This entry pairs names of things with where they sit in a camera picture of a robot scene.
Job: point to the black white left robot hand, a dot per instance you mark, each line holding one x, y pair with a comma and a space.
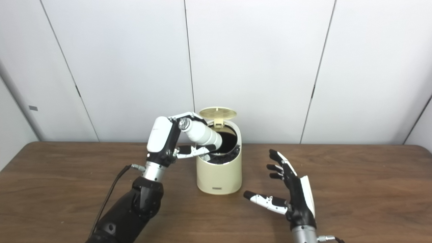
160, 135

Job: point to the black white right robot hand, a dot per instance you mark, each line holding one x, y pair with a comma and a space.
300, 202

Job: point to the small white plastic bottle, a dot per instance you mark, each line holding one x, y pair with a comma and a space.
202, 134

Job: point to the cream round bin lid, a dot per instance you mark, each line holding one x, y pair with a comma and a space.
217, 113

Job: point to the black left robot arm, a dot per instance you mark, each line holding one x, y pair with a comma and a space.
135, 209

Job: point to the black bin liner bag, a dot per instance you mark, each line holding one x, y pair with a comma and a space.
229, 143

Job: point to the cream-colored bin body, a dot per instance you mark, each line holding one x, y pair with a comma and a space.
219, 177

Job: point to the black wall seam clip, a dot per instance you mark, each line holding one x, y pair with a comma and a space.
78, 91
313, 91

